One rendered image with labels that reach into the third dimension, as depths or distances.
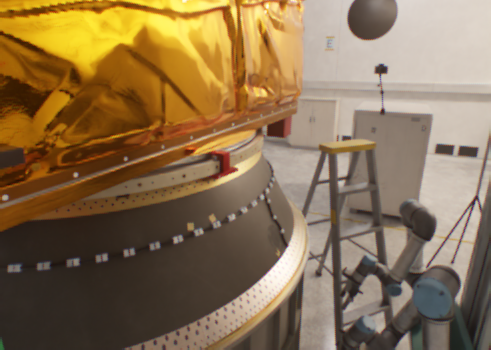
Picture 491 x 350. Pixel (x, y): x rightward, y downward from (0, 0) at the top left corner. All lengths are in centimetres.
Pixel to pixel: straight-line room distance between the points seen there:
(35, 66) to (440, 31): 819
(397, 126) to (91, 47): 406
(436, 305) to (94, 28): 128
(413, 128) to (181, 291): 383
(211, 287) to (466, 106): 788
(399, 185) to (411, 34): 456
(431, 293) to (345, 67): 757
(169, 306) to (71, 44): 82
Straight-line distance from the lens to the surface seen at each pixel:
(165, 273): 115
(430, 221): 185
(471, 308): 198
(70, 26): 80
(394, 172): 466
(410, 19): 852
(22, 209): 81
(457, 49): 853
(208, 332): 121
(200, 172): 117
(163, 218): 115
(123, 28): 89
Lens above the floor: 205
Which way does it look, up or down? 17 degrees down
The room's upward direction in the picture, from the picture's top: straight up
